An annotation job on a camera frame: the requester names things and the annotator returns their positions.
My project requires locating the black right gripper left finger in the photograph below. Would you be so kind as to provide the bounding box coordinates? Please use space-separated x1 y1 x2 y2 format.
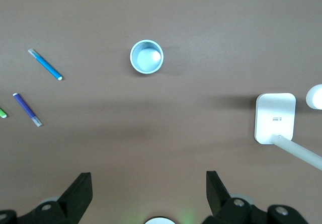
0 172 93 224

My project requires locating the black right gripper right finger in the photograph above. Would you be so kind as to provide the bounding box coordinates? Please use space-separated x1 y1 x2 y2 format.
202 171 310 224

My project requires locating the blue marker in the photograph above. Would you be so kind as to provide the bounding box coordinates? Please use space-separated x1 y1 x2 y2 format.
27 48 63 81

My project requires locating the purple marker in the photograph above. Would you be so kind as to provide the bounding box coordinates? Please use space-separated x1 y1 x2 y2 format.
12 93 43 128

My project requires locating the white desk lamp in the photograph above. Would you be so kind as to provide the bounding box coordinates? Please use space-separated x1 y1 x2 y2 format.
254 84 322 171

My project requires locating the light blue cup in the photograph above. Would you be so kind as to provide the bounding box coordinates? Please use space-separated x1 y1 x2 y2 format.
130 39 165 75

